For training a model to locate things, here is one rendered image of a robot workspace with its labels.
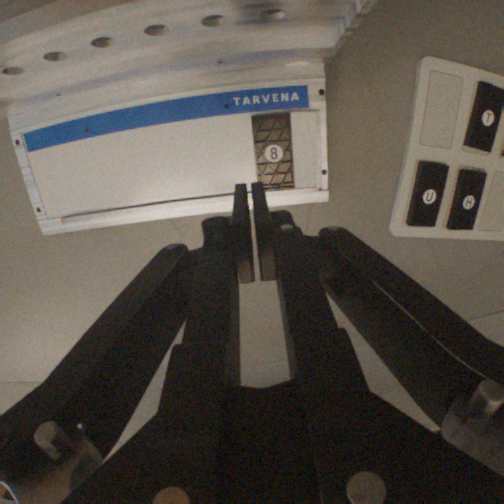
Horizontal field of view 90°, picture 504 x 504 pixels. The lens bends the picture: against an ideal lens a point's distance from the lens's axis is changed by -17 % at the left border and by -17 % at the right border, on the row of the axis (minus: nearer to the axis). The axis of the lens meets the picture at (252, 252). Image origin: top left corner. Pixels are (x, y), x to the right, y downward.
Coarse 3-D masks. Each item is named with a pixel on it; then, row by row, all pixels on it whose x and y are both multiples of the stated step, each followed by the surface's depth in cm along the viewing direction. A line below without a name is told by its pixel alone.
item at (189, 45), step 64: (64, 0) 15; (128, 0) 15; (192, 0) 18; (256, 0) 19; (320, 0) 19; (0, 64) 20; (64, 64) 24; (128, 64) 27; (192, 64) 28; (256, 64) 31
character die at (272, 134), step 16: (256, 128) 36; (272, 128) 36; (288, 128) 37; (256, 144) 37; (272, 144) 37; (288, 144) 38; (256, 160) 38; (272, 160) 38; (288, 160) 39; (272, 176) 40; (288, 176) 40
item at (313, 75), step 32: (288, 64) 32; (320, 64) 34; (96, 96) 34; (128, 96) 35; (160, 96) 35; (320, 96) 35; (32, 128) 35; (32, 192) 39; (224, 192) 41; (320, 192) 41; (64, 224) 42; (96, 224) 42
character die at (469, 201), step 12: (468, 180) 41; (480, 180) 41; (456, 192) 42; (468, 192) 42; (480, 192) 42; (456, 204) 42; (468, 204) 42; (456, 216) 43; (468, 216) 44; (456, 228) 44; (468, 228) 44
